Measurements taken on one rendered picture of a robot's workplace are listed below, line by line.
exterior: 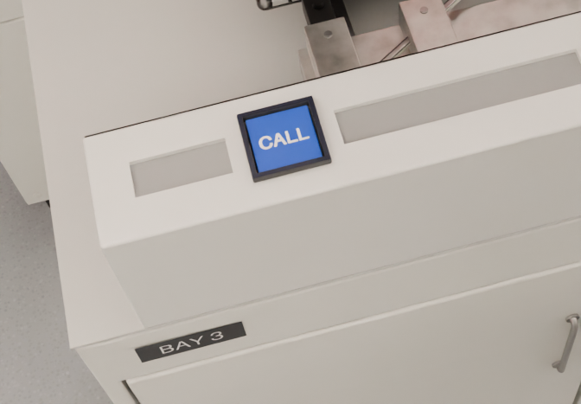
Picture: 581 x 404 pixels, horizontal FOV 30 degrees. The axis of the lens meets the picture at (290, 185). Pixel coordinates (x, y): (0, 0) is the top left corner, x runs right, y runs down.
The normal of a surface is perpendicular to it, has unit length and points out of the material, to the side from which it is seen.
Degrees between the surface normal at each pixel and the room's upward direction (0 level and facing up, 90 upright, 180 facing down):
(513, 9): 0
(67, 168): 0
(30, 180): 90
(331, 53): 0
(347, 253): 90
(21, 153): 90
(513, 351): 90
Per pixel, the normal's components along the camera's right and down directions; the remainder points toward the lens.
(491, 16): -0.10, -0.51
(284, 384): 0.23, 0.83
